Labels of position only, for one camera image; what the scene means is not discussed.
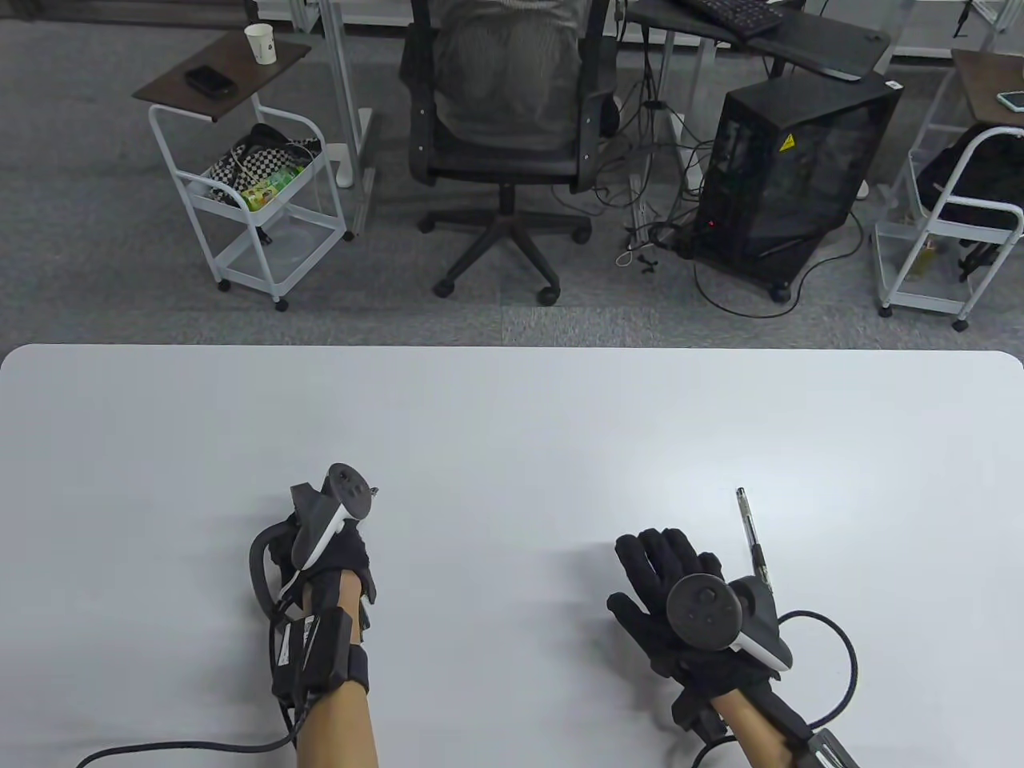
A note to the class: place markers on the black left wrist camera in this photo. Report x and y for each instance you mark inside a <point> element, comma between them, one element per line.
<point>316,652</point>

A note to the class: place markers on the phone with light case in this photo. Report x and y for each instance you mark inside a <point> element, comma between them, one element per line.
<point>1012,100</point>

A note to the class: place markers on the black white right hand controller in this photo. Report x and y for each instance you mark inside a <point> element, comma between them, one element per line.
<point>708,612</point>

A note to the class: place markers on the black backpack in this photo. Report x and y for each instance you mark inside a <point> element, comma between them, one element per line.
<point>972,184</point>

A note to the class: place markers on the black white checkered bag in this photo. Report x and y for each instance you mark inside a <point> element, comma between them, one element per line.
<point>260,160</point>

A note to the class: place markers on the person's right thumb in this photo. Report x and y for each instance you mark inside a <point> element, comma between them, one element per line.
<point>624,610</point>

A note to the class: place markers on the white cart with wooden top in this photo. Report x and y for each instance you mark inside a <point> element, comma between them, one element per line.
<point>952,240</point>
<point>264,200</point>

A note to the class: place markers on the green snack packet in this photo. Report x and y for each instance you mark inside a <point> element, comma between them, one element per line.
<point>270,190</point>

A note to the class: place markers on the black office chair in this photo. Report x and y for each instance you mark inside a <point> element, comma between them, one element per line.
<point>504,176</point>

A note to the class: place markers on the black clear pen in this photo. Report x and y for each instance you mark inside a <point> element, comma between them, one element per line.
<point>752,536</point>

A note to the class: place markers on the person's right forearm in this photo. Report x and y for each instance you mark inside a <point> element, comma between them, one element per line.
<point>760,732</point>

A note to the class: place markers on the person's left fingers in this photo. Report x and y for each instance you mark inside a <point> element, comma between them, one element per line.
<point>362,560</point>

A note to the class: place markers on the black desk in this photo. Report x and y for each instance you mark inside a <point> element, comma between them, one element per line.
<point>768,36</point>

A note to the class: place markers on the black computer tower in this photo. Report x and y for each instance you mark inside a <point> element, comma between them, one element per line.
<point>788,176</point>

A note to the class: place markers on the person's left hand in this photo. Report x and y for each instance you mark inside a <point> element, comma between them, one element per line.
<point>356,560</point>

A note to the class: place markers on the person's left forearm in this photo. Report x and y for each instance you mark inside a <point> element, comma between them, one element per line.
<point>340,720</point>

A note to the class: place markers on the black keyboard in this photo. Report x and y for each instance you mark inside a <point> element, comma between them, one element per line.
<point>734,14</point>

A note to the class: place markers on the black phone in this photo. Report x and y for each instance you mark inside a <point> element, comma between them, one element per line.
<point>209,81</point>

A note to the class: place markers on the person's right middle finger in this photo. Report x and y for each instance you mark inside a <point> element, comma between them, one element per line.
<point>660,550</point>

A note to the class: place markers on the person's right hand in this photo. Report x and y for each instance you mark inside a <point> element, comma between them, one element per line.
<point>652,632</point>

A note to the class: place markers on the black white hand controller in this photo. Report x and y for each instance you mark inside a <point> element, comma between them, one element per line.
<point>324,520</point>
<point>708,612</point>

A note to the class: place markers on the white paper cup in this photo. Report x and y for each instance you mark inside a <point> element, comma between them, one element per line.
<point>261,42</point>

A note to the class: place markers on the black white left hand controller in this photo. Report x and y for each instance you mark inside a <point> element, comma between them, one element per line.
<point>324,520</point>

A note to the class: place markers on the person's right little finger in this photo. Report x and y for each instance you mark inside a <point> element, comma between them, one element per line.
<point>710,565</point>

